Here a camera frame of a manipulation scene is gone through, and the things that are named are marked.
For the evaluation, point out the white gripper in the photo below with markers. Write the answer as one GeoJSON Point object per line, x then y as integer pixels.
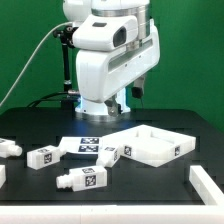
{"type": "Point", "coordinates": [105, 64]}

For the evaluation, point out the white square tabletop part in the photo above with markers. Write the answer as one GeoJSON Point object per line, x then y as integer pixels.
{"type": "Point", "coordinates": [150, 145]}

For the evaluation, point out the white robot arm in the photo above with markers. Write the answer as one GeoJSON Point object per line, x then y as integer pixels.
{"type": "Point", "coordinates": [77, 11]}

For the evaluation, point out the white marker sheet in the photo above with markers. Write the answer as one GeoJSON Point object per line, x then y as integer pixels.
{"type": "Point", "coordinates": [81, 145]}

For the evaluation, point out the white block left edge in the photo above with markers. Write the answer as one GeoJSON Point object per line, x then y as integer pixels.
{"type": "Point", "coordinates": [2, 175]}

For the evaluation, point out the white L-shaped fence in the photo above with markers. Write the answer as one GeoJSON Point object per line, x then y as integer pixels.
{"type": "Point", "coordinates": [211, 212]}

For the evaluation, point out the black camera stand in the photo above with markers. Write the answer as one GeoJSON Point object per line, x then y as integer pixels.
{"type": "Point", "coordinates": [65, 36]}

